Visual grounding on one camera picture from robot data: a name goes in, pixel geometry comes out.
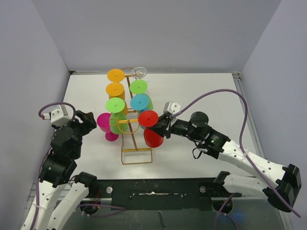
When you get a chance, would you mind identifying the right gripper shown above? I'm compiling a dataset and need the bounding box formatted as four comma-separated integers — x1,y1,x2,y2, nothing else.
147,113,202,141

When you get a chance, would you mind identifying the magenta goblet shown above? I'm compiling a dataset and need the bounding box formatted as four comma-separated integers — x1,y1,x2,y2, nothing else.
96,113,119,142

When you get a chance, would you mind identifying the red goblet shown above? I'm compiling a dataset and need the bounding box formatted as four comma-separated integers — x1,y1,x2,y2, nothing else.
138,110,164,148

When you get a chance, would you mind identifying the green goblet front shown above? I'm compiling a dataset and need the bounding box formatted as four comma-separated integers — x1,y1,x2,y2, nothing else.
106,97,128,135

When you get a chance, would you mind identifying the cyan goblet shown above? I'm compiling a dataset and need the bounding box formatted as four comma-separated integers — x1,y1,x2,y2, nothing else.
130,93,154,114

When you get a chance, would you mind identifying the orange goblet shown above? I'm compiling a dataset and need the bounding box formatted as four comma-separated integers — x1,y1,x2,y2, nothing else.
107,69,125,82
106,82,125,100

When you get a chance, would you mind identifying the light green goblet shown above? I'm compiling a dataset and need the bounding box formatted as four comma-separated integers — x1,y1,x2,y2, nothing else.
130,80,154,110

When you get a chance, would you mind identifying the clear wine glass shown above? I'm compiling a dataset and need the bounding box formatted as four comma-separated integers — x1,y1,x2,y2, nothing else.
131,67,147,81

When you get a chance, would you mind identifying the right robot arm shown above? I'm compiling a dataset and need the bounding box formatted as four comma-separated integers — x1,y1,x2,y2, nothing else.
144,112,301,212

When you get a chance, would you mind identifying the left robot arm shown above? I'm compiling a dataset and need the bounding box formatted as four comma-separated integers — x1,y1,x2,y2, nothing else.
21,106,98,230

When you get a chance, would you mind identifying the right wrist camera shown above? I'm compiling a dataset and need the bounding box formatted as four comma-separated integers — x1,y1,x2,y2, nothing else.
163,101,181,117

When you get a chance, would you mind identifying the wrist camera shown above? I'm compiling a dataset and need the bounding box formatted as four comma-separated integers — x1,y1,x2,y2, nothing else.
163,101,181,117
39,104,72,127

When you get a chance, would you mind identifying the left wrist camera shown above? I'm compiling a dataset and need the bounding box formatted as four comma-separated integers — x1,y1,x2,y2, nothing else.
39,104,72,127

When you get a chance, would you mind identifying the gold wire glass rack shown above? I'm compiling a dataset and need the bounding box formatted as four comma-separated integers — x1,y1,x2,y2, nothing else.
119,67,153,165

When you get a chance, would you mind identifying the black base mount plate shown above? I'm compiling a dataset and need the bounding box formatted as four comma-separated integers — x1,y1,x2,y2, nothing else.
87,178,230,210

